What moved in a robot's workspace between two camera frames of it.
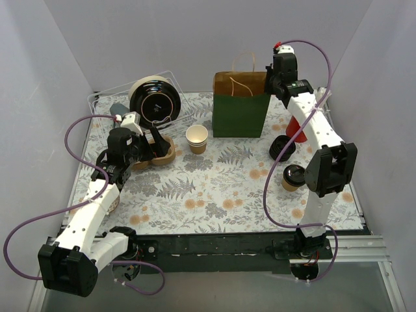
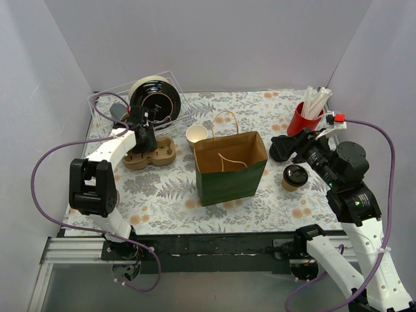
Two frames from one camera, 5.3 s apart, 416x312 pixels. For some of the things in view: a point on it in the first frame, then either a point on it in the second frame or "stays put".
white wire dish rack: [156, 101] stays put
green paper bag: [239, 104] → [228, 169]
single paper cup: [293, 177] stays put
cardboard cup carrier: [159, 160] stays put
